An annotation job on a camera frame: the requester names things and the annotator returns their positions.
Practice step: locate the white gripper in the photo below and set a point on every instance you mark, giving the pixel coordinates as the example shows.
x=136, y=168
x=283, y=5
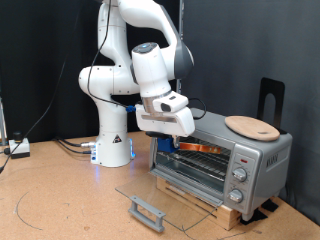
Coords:
x=166, y=121

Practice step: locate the white bread slice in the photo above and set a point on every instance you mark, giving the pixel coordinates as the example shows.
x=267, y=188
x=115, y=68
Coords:
x=200, y=148

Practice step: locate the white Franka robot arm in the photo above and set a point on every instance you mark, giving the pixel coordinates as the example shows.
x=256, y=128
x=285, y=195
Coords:
x=110, y=76

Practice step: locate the silver oven temperature knob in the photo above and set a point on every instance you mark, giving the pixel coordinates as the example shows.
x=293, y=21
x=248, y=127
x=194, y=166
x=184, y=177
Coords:
x=240, y=174

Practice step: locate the silver oven timer knob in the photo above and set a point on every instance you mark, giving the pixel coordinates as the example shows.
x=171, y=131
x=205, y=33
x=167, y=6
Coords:
x=235, y=195

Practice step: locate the silver toaster oven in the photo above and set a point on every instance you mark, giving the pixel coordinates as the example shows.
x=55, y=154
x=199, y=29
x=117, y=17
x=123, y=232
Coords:
x=266, y=160

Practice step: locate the oval wooden cutting board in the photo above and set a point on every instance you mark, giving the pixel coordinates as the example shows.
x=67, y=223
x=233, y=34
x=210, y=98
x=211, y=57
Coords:
x=253, y=128

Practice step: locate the wooden pallet base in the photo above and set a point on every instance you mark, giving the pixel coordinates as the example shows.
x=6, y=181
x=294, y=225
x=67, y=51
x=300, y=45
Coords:
x=230, y=216

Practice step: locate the black foam pad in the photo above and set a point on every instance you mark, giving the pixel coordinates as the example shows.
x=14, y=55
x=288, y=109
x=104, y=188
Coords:
x=270, y=206
x=253, y=216

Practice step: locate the black metal bookend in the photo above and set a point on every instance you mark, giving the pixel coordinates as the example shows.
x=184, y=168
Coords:
x=271, y=86

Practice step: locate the tall metal pole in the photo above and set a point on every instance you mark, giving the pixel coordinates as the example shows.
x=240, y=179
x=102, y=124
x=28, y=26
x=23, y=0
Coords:
x=181, y=20

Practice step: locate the thin metal stand pole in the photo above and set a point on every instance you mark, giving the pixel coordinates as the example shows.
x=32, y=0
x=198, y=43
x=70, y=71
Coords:
x=2, y=123

